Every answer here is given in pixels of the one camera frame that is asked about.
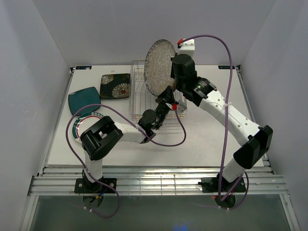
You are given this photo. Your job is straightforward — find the right blue table label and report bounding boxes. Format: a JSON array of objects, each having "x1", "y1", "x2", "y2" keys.
[{"x1": 218, "y1": 65, "x2": 236, "y2": 70}]

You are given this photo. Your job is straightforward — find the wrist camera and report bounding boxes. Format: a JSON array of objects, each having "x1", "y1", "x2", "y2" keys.
[
  {"x1": 172, "y1": 101, "x2": 187, "y2": 114},
  {"x1": 177, "y1": 39, "x2": 195, "y2": 58}
]

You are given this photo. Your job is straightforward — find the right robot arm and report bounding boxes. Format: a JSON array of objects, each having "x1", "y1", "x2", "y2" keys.
[{"x1": 171, "y1": 54, "x2": 273, "y2": 192}]

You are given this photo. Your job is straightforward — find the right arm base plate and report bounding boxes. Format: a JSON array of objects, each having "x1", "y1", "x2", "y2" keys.
[{"x1": 198, "y1": 177, "x2": 246, "y2": 193}]

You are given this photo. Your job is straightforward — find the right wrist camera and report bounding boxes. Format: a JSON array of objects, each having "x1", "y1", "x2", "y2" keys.
[{"x1": 177, "y1": 39, "x2": 195, "y2": 58}]

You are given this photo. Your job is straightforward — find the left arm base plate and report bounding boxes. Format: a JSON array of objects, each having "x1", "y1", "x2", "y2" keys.
[{"x1": 74, "y1": 178, "x2": 117, "y2": 194}]

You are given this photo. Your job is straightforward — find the white plate green rim left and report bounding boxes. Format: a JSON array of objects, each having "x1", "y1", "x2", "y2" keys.
[{"x1": 72, "y1": 112, "x2": 103, "y2": 143}]

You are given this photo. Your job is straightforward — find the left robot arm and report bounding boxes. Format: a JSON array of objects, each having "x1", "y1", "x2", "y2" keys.
[{"x1": 80, "y1": 86, "x2": 176, "y2": 193}]

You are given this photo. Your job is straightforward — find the blue table label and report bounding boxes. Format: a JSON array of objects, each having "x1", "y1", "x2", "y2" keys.
[
  {"x1": 75, "y1": 66, "x2": 92, "y2": 70},
  {"x1": 218, "y1": 65, "x2": 236, "y2": 70}
]

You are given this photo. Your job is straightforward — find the teal square plate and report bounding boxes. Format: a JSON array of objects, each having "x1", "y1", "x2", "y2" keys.
[{"x1": 68, "y1": 87, "x2": 101, "y2": 115}]

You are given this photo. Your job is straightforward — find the left blue table label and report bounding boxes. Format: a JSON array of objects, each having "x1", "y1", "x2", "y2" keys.
[{"x1": 75, "y1": 66, "x2": 92, "y2": 70}]

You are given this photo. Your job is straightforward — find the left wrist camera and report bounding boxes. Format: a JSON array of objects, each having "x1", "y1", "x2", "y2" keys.
[{"x1": 172, "y1": 101, "x2": 187, "y2": 114}]

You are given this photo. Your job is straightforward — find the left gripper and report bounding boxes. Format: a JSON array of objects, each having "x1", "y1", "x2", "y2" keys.
[{"x1": 154, "y1": 86, "x2": 176, "y2": 130}]

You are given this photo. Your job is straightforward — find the large speckled round plate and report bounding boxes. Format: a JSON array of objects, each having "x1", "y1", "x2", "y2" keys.
[{"x1": 144, "y1": 39, "x2": 176, "y2": 96}]

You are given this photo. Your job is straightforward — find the black floral square plate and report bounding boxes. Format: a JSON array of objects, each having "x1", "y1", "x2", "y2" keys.
[{"x1": 100, "y1": 73, "x2": 130, "y2": 100}]

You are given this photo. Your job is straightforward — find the wire dish rack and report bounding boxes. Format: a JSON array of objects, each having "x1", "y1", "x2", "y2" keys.
[{"x1": 128, "y1": 60, "x2": 188, "y2": 121}]

